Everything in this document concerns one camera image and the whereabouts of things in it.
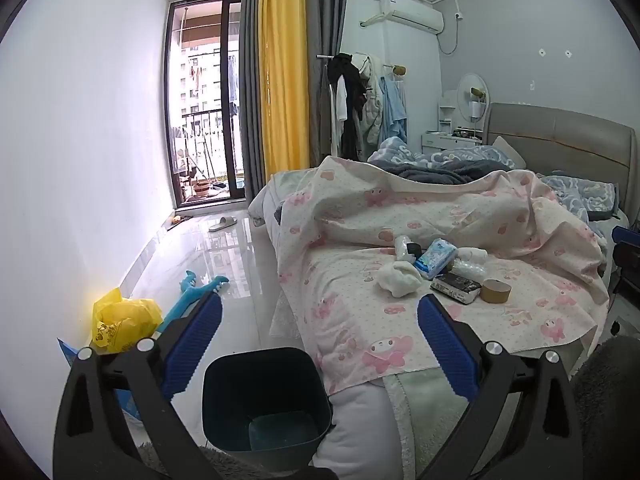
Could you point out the light blue garment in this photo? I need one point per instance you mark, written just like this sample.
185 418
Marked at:
392 105

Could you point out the round white mirror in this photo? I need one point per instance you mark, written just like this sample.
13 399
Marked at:
470 82

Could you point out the brown tape roll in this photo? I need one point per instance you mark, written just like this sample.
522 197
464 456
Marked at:
496 292

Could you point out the dark grey cloth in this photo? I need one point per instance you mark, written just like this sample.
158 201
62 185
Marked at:
280 212

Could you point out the grey bed headboard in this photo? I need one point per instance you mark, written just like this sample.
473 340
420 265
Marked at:
560 135

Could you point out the black sliding glass door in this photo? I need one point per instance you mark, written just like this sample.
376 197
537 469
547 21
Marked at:
235 60

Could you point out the white plastic bottle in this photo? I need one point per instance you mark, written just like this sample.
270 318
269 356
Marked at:
402 247

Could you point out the white shirt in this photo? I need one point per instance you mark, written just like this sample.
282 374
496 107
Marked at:
341 100

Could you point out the pink printed bed sheet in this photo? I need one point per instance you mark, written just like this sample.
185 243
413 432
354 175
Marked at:
350 310

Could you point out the yellow curtain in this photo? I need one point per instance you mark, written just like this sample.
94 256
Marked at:
282 85

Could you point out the white slipper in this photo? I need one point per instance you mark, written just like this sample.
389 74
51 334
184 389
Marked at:
225 223

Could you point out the white mattress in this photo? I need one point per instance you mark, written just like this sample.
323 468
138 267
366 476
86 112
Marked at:
360 435

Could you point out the clothes rail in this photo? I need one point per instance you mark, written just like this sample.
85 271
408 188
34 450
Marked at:
322 56

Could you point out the blue basin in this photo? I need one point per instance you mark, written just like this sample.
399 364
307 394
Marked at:
236 185

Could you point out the clothes on hanging rack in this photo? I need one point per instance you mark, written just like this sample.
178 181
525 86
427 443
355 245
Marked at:
352 80

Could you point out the blue tissue packet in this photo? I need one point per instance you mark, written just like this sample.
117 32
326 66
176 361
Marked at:
436 257

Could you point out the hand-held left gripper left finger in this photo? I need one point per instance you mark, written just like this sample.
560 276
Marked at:
192 345

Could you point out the white air conditioner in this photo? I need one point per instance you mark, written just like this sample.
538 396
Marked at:
415 17

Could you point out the dark grey blanket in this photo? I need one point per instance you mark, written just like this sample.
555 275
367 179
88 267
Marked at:
440 172

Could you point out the white coat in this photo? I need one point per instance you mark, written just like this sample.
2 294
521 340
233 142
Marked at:
372 110

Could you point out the white tissue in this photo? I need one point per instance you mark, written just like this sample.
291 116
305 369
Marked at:
472 254

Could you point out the bubble wrap roll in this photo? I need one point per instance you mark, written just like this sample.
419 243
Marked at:
467 271

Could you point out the white cloth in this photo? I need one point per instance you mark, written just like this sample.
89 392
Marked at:
400 277

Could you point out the blue printed package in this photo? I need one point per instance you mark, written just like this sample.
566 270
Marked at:
129 405

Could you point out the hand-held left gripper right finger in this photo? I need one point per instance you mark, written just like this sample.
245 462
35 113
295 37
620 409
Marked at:
445 345

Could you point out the yellow plastic bag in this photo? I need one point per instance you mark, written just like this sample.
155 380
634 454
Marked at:
122 317

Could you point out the black box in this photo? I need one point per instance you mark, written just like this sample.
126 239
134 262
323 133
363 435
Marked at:
455 287

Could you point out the blue printed pillow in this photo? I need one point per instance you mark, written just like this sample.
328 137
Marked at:
580 192

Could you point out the flat clear bubble sheet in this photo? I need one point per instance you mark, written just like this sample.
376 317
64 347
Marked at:
287 315

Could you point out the pale green fleece blanket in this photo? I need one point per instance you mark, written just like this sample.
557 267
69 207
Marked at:
425 420

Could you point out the blue printed blanket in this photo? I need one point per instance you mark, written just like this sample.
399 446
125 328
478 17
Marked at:
450 155

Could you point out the grey fluffy cloth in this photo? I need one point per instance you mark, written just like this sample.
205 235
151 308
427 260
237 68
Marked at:
200 465
605 395

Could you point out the dark teal trash bin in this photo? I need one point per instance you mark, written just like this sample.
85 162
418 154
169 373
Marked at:
260 375

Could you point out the grey curtain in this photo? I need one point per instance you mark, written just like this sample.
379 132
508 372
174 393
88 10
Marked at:
248 110
320 20

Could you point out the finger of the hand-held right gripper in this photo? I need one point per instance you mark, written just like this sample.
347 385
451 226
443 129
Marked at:
627 235

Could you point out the beige pillow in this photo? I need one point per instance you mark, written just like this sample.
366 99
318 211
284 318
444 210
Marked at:
510 152

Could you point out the small black object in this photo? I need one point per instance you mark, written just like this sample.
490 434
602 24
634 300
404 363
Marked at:
416 251

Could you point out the brown basin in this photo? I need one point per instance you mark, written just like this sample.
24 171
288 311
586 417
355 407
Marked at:
202 189

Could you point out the white dresser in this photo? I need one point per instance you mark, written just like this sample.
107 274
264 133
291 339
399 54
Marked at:
445 141

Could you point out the blue plush toy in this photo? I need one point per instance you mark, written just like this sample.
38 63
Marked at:
192 295

